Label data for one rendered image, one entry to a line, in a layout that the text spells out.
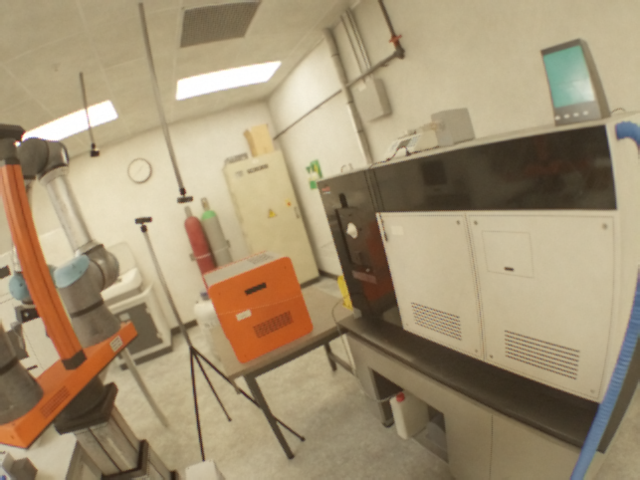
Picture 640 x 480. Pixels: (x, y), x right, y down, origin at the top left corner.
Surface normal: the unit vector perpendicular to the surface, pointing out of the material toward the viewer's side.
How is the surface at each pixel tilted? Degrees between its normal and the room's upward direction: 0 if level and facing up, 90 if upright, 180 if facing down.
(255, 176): 90
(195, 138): 90
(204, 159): 90
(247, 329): 90
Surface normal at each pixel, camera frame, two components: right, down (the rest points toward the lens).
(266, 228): 0.43, 0.05
